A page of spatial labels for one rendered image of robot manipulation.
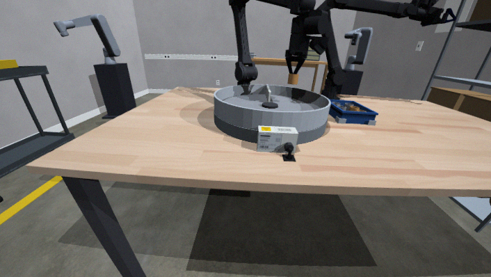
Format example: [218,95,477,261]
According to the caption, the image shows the blue crate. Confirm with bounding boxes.
[329,100,378,125]

